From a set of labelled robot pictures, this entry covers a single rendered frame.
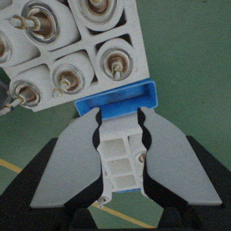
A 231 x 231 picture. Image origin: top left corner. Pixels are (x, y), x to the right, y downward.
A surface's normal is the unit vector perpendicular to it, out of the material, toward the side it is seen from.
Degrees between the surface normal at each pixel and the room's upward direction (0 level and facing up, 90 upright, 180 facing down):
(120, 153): 90
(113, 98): 0
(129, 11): 0
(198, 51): 0
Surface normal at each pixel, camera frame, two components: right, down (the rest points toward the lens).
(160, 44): 0.00, 0.54
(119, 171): -0.25, -0.82
